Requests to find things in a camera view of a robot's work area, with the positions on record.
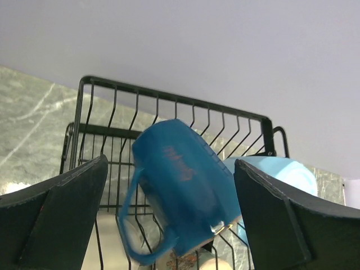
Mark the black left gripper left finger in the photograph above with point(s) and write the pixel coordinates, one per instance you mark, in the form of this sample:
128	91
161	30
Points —
48	225

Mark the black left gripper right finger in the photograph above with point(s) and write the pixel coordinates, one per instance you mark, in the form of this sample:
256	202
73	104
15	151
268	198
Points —
327	233

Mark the light blue faceted mug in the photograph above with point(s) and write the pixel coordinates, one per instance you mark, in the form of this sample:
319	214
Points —
283	169

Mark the beige dragon print mug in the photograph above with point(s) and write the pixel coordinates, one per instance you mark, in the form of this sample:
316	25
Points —
201	259

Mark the dark blue scalloped mug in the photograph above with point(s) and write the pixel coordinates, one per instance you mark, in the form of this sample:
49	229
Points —
187	186

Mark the black wire dish rack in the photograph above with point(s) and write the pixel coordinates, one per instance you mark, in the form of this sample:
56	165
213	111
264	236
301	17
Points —
109	117

